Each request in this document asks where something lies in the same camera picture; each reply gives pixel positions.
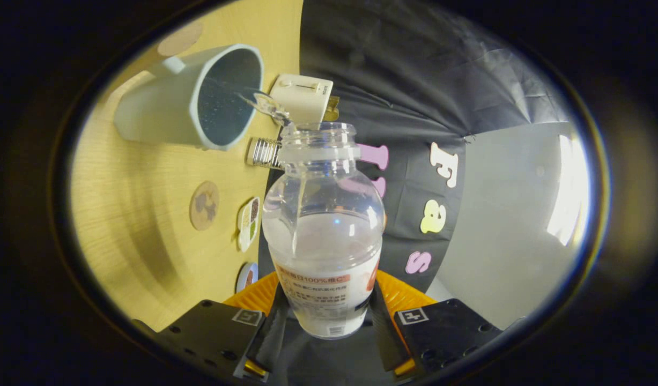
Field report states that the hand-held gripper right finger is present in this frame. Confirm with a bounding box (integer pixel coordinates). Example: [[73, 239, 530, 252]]
[[371, 270, 504, 378]]

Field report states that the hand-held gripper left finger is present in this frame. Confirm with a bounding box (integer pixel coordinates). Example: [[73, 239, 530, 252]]
[[157, 271, 289, 382]]

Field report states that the clear plastic juice bottle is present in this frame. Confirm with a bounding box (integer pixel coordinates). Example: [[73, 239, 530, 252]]
[[261, 122, 386, 340]]

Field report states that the round patterned coaster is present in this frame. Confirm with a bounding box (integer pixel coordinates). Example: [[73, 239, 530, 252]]
[[189, 181, 220, 232]]

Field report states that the pale green cup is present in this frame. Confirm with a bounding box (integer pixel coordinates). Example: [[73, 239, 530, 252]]
[[113, 44, 265, 151]]

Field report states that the light blue plate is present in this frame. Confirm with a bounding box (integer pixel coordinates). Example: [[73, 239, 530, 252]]
[[236, 262, 258, 293]]

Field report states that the white divided condiment dish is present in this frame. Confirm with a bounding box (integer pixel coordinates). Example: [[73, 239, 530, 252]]
[[237, 197, 261, 253]]

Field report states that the wooden table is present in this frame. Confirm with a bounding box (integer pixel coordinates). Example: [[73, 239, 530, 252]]
[[70, 0, 304, 332]]

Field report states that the ribbed clear glass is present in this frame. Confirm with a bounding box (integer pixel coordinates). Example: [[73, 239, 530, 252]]
[[246, 137, 284, 170]]

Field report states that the white toaster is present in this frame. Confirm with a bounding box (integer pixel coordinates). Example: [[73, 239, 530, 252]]
[[269, 73, 334, 127]]

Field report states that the black backdrop cloth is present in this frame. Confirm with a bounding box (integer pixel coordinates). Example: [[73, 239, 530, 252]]
[[256, 0, 571, 293]]

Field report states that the plain round tan disc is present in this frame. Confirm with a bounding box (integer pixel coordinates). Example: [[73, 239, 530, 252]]
[[157, 21, 204, 57]]

